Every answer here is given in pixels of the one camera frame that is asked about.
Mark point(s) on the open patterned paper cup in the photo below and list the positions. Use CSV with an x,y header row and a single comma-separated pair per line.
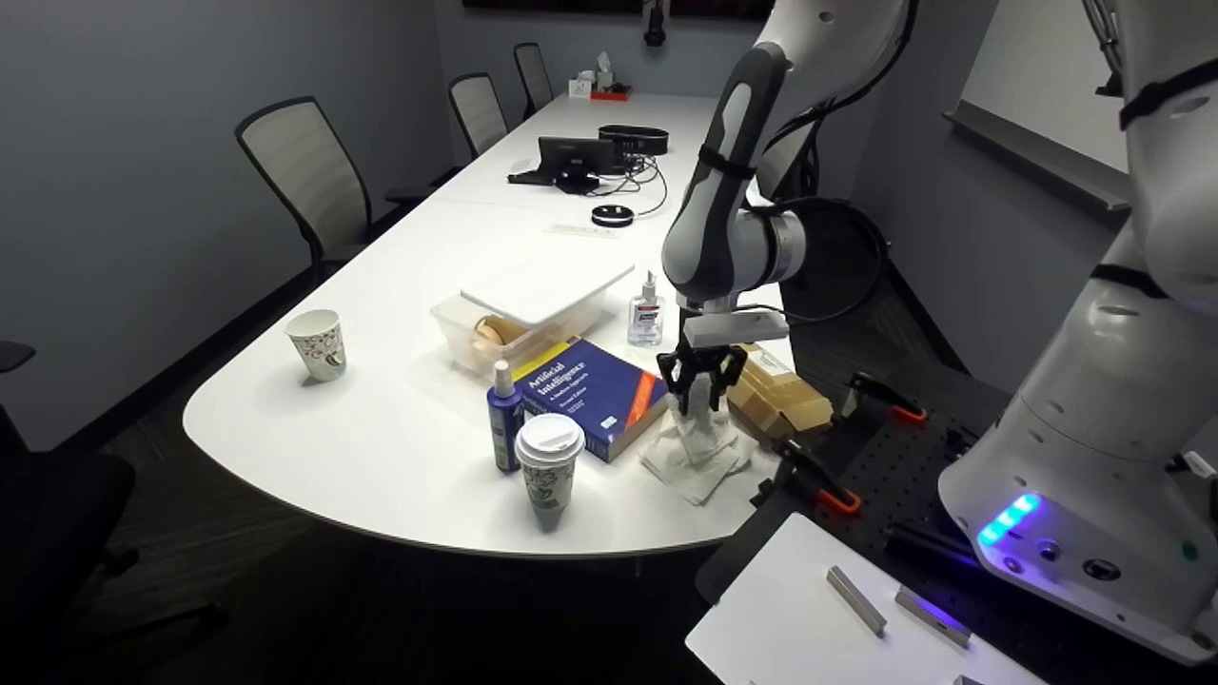
x,y
318,344

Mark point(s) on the round black speakerphone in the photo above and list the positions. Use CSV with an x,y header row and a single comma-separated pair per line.
x,y
614,215

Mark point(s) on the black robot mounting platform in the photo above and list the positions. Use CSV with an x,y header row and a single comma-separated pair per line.
x,y
908,496

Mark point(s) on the black hanging camera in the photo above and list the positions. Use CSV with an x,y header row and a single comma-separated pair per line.
x,y
651,22

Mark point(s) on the wall whiteboard ledge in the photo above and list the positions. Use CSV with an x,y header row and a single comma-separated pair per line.
x,y
1015,126

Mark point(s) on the clear container with white lid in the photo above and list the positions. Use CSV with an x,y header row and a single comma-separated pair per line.
x,y
506,326

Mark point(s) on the grey marker bar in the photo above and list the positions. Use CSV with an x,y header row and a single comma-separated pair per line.
x,y
859,600
932,618

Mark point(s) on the black power box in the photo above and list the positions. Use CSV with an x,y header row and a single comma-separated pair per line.
x,y
632,138

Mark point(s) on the black office chair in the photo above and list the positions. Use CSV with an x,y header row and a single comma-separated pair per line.
x,y
49,509

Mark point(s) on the brown cardboard box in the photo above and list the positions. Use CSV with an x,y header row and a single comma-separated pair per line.
x,y
781,406

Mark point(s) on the blue box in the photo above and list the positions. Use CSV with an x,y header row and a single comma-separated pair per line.
x,y
592,395

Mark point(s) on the clear hand sanitizer bottle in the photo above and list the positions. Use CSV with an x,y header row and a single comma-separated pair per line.
x,y
646,315

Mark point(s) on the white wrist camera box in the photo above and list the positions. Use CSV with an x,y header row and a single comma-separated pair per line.
x,y
735,329

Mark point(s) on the white board sheet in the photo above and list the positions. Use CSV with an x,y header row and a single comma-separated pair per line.
x,y
812,620

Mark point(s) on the black conference tablet stand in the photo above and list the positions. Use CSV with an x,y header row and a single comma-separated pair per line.
x,y
572,160

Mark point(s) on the small white box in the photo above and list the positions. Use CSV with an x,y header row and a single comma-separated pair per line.
x,y
580,85

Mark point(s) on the small red item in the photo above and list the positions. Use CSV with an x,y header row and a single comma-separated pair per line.
x,y
609,94

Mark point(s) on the paper cup with white lid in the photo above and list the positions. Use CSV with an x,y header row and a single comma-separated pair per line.
x,y
548,467

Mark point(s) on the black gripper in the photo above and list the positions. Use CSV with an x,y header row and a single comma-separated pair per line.
x,y
703,364

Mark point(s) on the black orange clamp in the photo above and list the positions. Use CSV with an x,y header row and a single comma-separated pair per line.
x,y
818,480
888,397

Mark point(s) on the black wall screen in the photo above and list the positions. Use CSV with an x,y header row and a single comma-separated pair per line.
x,y
554,7

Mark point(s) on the blue spray bottle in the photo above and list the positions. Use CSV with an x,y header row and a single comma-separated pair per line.
x,y
505,419

